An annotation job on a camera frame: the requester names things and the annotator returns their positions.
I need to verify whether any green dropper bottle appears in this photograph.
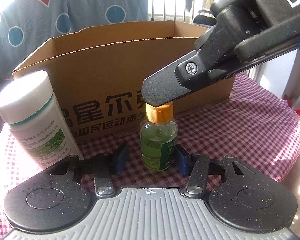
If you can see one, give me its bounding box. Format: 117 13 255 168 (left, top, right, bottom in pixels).
140 102 178 172

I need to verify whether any white pill bottle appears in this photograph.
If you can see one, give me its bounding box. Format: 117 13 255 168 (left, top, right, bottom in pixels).
0 70 84 168

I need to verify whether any brown cardboard box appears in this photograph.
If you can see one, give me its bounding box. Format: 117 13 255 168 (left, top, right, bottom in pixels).
12 19 237 143

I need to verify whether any blue patterned bedsheet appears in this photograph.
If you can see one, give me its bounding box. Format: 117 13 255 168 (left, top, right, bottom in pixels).
0 0 148 80

